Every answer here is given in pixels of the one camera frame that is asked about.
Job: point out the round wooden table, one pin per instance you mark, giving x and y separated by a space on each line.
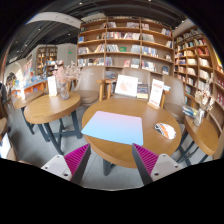
46 109
204 136
117 154

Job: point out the dark cover book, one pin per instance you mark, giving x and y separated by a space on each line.
142 91

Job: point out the white sign in wooden stand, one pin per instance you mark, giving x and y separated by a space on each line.
156 93

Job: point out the pastel gradient mouse pad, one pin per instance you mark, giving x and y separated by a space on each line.
114 127

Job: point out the large wooden bookshelf center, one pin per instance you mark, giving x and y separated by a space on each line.
117 42

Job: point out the beige armchair center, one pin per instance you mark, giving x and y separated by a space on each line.
143 76

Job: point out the vase with dried white flowers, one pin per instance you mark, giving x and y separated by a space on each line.
205 100

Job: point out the glass vase with pink flowers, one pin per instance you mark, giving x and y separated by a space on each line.
64 74

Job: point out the white sign card left table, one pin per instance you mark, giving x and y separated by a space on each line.
52 87

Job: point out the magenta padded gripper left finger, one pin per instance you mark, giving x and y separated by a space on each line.
70 167

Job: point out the round wooden center table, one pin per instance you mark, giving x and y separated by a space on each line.
117 154

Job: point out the distant wooden bookshelf left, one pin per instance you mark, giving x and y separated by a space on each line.
45 60

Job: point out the beige armchair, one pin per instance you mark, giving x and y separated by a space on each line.
175 99
90 85
143 76

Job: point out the wooden bookshelf right wall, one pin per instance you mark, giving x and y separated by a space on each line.
195 63

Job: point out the small wooden table far left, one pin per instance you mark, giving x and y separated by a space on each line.
22 103

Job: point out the beige armchair right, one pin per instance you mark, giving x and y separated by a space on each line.
175 99

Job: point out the beige armchair left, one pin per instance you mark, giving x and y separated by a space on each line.
90 85

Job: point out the round wooden right table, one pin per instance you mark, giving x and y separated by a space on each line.
204 136

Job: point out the stack of books right table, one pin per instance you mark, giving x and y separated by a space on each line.
187 110

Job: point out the white picture book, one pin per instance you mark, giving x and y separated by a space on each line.
126 85

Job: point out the round wooden left table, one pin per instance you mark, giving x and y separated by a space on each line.
46 109

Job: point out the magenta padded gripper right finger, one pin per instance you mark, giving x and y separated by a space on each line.
152 166

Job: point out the white patterned computer mouse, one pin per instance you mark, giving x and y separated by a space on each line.
166 130

